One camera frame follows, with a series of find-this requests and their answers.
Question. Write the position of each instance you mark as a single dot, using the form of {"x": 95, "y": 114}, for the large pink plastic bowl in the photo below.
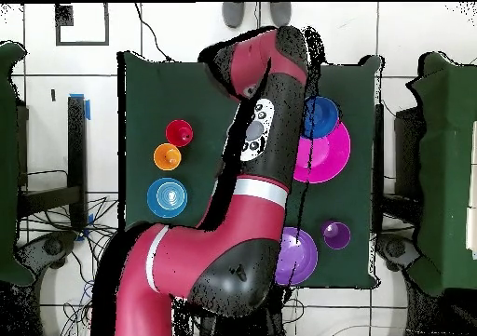
{"x": 331, "y": 161}

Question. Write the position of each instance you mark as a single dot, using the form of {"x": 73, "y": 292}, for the small dark blue plastic bowl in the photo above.
{"x": 322, "y": 118}

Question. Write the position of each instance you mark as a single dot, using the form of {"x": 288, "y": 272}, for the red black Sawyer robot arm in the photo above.
{"x": 208, "y": 261}

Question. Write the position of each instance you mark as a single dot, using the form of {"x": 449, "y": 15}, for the orange plastic cup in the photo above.
{"x": 167, "y": 157}

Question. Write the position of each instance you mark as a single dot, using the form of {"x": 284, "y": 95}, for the shallow light blue plastic bowl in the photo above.
{"x": 167, "y": 197}

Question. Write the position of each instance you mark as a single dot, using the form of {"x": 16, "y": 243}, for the red plastic cup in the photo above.
{"x": 175, "y": 129}

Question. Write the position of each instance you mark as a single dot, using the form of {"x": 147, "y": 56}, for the purple plastic bowl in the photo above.
{"x": 302, "y": 258}

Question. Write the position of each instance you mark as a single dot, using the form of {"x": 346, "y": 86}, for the dark green tablecloth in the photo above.
{"x": 167, "y": 90}

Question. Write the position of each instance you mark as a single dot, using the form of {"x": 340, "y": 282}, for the purple plastic cup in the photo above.
{"x": 337, "y": 237}

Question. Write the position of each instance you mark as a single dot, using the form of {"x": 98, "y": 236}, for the gray shoe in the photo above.
{"x": 280, "y": 14}
{"x": 233, "y": 15}

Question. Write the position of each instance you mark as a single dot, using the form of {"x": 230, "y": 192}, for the green cloth covered side table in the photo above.
{"x": 443, "y": 164}
{"x": 7, "y": 164}

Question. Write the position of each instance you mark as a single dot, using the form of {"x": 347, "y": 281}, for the dark square floor frame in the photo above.
{"x": 63, "y": 16}

